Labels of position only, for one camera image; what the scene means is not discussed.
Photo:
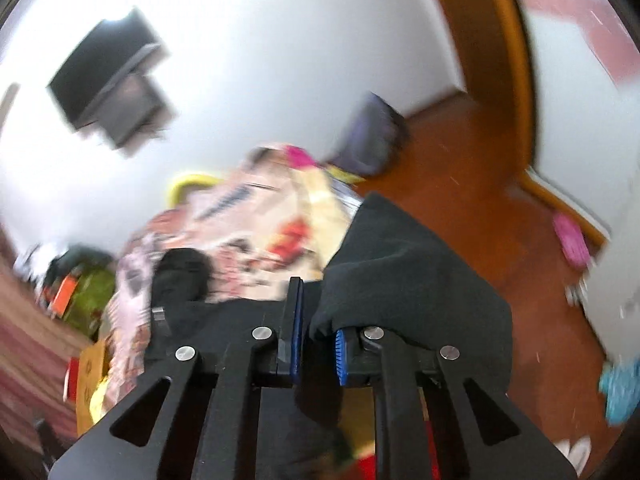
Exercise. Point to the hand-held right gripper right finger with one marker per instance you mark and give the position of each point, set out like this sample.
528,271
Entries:
341,360

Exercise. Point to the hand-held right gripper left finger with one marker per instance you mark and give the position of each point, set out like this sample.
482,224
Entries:
297,330

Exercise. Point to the black jacket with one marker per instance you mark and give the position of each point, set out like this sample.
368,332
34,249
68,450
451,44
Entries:
410,270

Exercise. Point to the printed blanket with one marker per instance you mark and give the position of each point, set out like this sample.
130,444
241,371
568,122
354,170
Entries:
260,220

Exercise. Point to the pink cloth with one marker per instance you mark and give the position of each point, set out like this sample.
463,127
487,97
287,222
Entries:
300,156

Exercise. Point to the yellow plastic object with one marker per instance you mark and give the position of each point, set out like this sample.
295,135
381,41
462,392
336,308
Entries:
190,180

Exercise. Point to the purple bag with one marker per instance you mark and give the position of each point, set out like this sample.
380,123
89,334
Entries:
370,135

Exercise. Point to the brown cardboard box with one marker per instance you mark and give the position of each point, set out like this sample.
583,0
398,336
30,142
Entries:
92,375

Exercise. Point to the yellow cloth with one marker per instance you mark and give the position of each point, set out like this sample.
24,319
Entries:
99,400

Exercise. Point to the grey cloth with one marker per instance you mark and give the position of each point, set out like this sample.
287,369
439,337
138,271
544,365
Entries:
80,260

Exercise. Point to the red box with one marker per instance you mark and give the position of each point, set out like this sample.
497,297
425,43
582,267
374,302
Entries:
71,380

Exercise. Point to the orange box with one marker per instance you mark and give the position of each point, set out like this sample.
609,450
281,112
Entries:
65,297

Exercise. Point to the white slipper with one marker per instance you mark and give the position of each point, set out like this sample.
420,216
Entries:
577,455

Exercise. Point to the pink slipper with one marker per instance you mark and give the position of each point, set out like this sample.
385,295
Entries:
570,240

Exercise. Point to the maroon striped cloth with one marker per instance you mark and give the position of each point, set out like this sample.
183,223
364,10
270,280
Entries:
30,360

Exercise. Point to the grey box under television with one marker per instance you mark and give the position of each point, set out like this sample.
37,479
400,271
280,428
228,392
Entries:
131,110

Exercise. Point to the teal cloth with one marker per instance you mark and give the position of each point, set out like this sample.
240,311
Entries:
620,390

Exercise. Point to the black wall television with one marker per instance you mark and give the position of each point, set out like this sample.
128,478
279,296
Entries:
100,70

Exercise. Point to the wooden door frame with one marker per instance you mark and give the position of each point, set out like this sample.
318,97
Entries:
500,35

